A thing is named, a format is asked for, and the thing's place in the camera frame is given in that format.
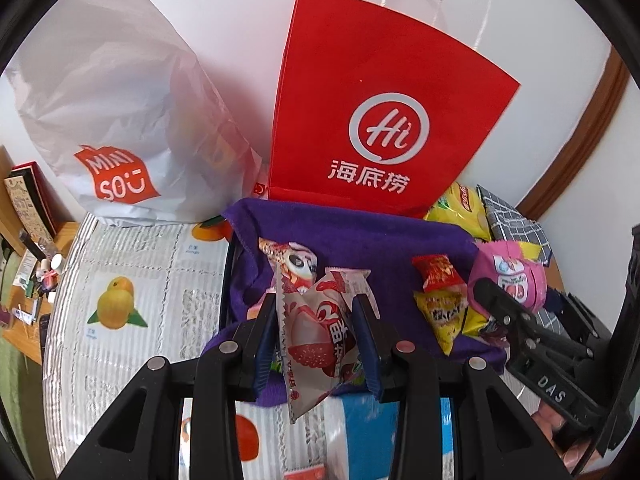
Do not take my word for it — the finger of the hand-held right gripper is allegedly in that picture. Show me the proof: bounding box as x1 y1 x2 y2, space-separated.
545 287 614 349
472 277 544 357

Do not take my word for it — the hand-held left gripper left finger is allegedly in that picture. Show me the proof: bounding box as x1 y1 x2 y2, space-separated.
57 292 279 480

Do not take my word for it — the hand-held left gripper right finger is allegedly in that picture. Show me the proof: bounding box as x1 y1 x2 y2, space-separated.
351 292 553 480

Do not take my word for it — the pink snack pouch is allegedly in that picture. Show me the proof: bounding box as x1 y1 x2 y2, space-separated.
467 240 548 311

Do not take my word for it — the white red lychee snack packet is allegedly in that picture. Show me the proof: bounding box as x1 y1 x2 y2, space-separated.
275 267 372 423

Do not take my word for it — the purple towel lined tray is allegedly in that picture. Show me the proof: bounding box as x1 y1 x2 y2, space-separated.
207 197 508 406

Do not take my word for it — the person's right hand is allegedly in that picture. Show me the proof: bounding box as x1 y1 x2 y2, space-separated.
532 401 602 472

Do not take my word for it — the yellow purple snack packet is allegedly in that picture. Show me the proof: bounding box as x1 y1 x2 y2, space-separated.
461 307 511 346

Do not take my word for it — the blue tissue pack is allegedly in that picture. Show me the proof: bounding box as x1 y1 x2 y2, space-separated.
322 392 456 480

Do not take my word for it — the dark checked cloth bag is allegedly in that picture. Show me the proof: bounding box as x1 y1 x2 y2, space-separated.
475 184 553 266

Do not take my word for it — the pink cartoon snack packet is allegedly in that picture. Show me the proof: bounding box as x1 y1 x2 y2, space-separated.
258 237 319 297

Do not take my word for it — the yellow chip bag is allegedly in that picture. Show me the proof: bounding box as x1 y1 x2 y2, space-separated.
424 181 493 241

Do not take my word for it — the pale pink snack packet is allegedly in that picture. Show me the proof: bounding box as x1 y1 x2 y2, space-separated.
284 464 327 480

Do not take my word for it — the fruit printed table cover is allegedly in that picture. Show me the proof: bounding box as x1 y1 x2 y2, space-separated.
42 212 401 480

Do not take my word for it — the red paper bag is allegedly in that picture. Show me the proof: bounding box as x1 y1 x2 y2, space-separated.
266 0 522 219

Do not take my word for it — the wooden side desk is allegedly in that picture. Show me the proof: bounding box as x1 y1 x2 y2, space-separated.
0 220 81 366

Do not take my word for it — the green cloth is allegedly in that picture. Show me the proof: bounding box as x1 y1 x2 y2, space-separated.
0 335 51 480

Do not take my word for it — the white plastic shopping bag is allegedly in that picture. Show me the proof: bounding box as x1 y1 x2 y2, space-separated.
0 0 268 226

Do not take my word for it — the patterned book with red cover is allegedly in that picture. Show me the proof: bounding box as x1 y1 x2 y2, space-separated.
4 161 66 241

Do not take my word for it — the brown wooden door frame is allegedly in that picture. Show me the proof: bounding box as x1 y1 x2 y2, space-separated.
515 45 631 221

